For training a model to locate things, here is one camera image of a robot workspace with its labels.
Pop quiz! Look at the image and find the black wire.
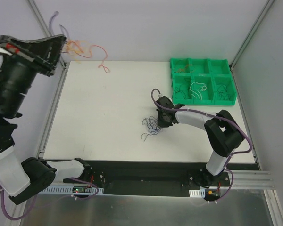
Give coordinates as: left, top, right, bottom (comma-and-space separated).
174, 77, 191, 99

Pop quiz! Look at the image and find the white wire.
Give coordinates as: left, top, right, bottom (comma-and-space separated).
190, 81, 208, 100

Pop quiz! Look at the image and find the orange wire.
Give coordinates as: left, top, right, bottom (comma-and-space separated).
173, 65, 195, 73

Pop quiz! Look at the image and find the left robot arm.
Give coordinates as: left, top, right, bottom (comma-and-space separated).
0, 34, 92, 205

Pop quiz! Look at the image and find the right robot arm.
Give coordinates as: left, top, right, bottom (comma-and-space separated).
154, 96, 245, 187

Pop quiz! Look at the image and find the green compartment bin tray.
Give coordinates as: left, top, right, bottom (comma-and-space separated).
170, 58, 237, 106

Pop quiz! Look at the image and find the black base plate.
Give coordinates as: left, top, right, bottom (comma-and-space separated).
62, 159, 234, 197

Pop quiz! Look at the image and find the right white cable duct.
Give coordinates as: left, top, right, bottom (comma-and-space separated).
189, 188, 206, 198

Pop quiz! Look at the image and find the white cable duct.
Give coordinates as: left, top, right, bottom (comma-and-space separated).
189, 188, 206, 198
40, 185, 104, 195

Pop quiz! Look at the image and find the left white cable duct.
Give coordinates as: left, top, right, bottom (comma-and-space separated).
40, 185, 104, 195

